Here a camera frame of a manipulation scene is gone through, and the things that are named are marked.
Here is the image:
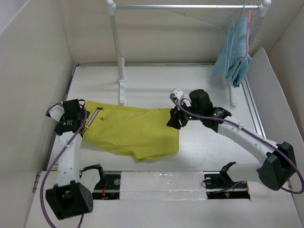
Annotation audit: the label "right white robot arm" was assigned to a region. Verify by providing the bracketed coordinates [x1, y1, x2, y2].
[167, 89, 298, 192]

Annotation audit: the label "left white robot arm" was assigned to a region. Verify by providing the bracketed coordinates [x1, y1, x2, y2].
[42, 99, 106, 220]

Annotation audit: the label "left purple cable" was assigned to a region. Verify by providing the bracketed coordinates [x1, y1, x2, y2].
[39, 101, 88, 228]

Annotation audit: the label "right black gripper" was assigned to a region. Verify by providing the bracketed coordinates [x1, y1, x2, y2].
[166, 99, 203, 129]

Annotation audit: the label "blue wire clothes hanger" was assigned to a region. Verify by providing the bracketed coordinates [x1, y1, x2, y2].
[225, 16, 235, 78]

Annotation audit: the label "white clothes rack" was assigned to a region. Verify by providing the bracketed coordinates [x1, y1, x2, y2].
[106, 0, 272, 105]

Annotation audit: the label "white foam block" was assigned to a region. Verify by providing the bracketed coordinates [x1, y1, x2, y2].
[119, 171, 207, 201]

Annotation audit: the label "pink clothes hanger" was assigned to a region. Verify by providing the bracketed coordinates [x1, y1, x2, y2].
[242, 9, 252, 63]

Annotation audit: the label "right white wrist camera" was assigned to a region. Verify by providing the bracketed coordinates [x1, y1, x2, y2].
[169, 89, 184, 104]

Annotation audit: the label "light blue hanging garment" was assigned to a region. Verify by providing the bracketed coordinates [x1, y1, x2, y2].
[212, 16, 252, 88]

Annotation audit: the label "yellow-green trousers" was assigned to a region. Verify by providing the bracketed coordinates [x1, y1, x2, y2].
[83, 100, 179, 161]

